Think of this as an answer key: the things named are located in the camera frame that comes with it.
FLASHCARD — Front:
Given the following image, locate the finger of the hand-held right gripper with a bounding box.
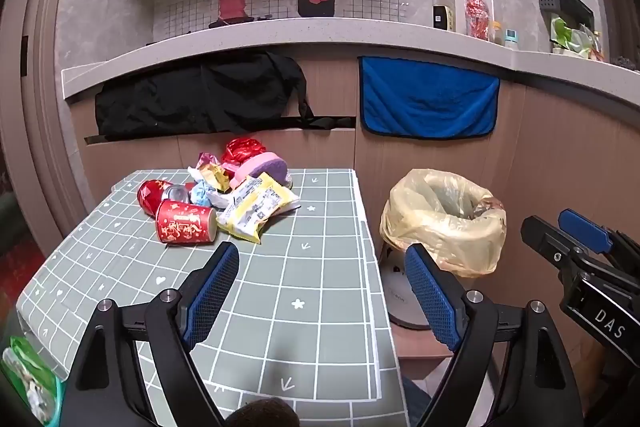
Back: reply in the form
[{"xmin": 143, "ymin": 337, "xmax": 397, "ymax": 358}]
[
  {"xmin": 521, "ymin": 216, "xmax": 589, "ymax": 271},
  {"xmin": 558, "ymin": 208, "xmax": 640, "ymax": 260}
]

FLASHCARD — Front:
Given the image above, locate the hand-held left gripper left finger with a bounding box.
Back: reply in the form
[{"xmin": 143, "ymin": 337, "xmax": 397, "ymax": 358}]
[{"xmin": 62, "ymin": 241, "xmax": 241, "ymax": 427}]

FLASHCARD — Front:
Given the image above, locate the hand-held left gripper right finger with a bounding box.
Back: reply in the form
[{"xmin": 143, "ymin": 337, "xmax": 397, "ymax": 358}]
[{"xmin": 404, "ymin": 243, "xmax": 586, "ymax": 427}]

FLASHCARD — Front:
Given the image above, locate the white trash bin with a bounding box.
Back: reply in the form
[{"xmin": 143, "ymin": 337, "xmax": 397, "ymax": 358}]
[{"xmin": 377, "ymin": 242, "xmax": 451, "ymax": 332}]

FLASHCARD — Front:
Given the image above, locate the yellow plastic bin liner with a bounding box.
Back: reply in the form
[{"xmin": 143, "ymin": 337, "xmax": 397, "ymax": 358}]
[{"xmin": 380, "ymin": 168, "xmax": 507, "ymax": 278}]

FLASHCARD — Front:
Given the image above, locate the red paper cup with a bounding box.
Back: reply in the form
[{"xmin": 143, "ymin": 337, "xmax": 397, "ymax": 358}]
[{"xmin": 155, "ymin": 199, "xmax": 218, "ymax": 248}]

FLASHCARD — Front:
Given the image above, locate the yellow snack packet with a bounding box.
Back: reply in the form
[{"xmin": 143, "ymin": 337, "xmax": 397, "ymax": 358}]
[{"xmin": 216, "ymin": 172, "xmax": 302, "ymax": 244}]

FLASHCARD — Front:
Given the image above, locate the crushed red drink can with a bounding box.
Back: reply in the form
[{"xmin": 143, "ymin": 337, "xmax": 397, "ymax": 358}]
[{"xmin": 136, "ymin": 179, "xmax": 191, "ymax": 218}]

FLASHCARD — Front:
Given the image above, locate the pink and purple sponge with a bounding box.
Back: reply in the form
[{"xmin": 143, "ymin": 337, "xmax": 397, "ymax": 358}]
[{"xmin": 231, "ymin": 152, "xmax": 290, "ymax": 188}]

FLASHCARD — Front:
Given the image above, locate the red foil wrapper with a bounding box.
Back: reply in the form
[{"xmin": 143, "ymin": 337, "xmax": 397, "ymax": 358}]
[{"xmin": 220, "ymin": 137, "xmax": 268, "ymax": 175}]

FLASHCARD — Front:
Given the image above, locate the green grid tablecloth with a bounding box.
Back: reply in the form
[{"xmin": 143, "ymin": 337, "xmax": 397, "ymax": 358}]
[{"xmin": 15, "ymin": 167, "xmax": 411, "ymax": 427}]

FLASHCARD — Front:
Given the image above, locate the small crumpled snack wrapper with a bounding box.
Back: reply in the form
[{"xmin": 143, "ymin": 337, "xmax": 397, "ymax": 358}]
[{"xmin": 196, "ymin": 152, "xmax": 232, "ymax": 192}]

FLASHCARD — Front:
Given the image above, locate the clear plastic bag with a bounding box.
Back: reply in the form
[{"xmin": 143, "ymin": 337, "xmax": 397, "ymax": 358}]
[{"xmin": 582, "ymin": 24, "xmax": 606, "ymax": 60}]

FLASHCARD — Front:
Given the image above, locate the blue towel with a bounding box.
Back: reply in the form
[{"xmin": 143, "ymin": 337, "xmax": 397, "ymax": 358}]
[{"xmin": 357, "ymin": 55, "xmax": 501, "ymax": 140}]

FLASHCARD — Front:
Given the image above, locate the green plastic bag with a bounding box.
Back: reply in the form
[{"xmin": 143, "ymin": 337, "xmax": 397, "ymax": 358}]
[{"xmin": 550, "ymin": 14, "xmax": 593, "ymax": 58}]

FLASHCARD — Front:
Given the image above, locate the black cloth bag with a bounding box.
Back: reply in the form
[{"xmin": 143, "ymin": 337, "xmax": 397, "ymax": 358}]
[{"xmin": 94, "ymin": 51, "xmax": 358, "ymax": 145}]

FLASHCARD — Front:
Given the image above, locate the green packet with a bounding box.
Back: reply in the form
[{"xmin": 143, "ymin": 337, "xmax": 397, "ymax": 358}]
[{"xmin": 0, "ymin": 336, "xmax": 63, "ymax": 423}]

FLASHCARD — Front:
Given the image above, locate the chili bottle with orange cap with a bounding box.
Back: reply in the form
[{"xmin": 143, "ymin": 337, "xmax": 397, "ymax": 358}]
[{"xmin": 465, "ymin": 0, "xmax": 490, "ymax": 42}]

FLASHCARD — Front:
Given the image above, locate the dark soy sauce bottle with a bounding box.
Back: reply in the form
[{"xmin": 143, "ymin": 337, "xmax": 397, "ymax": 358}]
[{"xmin": 432, "ymin": 0, "xmax": 457, "ymax": 32}]

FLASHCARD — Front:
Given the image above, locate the white countertop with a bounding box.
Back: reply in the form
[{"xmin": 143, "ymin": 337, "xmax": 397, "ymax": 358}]
[{"xmin": 61, "ymin": 21, "xmax": 640, "ymax": 100}]

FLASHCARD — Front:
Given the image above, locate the black gas stove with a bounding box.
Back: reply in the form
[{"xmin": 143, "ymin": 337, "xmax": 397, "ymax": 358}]
[{"xmin": 207, "ymin": 13, "xmax": 273, "ymax": 29}]

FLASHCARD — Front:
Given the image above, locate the black wall rack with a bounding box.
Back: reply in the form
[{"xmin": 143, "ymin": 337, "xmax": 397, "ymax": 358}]
[{"xmin": 536, "ymin": 0, "xmax": 596, "ymax": 30}]

